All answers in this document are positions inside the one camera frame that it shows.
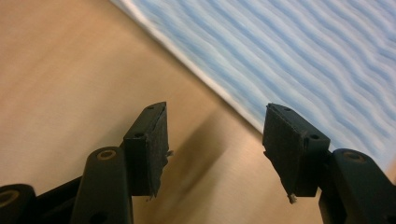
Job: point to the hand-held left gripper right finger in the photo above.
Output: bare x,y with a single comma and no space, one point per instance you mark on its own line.
288,146

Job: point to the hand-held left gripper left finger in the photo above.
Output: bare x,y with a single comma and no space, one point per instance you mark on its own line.
149,149

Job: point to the blue white striped cloth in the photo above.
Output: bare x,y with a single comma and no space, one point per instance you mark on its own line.
289,53

